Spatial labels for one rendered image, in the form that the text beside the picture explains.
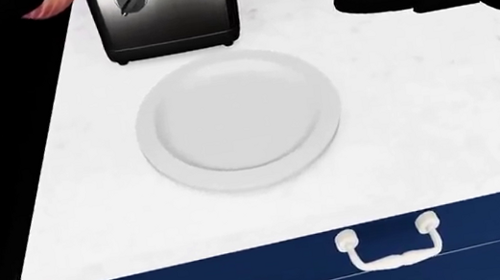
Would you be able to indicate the white round plate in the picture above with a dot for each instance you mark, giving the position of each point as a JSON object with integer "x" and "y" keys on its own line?
{"x": 237, "y": 120}

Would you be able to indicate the silver black toaster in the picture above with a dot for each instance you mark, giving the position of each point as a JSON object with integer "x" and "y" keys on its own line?
{"x": 195, "y": 20}

